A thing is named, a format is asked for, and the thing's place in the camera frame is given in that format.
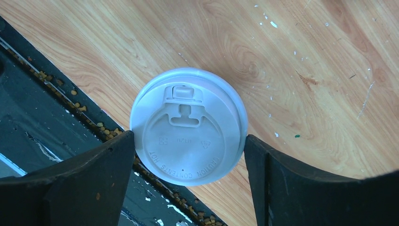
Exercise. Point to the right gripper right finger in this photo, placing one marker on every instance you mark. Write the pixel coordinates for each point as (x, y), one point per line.
(289, 192)

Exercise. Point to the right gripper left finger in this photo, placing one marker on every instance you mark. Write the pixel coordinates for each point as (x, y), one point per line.
(86, 190)

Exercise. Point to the white plastic cup lid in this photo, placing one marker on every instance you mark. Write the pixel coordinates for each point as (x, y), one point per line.
(190, 126)

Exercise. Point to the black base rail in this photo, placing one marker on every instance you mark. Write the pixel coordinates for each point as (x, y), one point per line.
(42, 124)

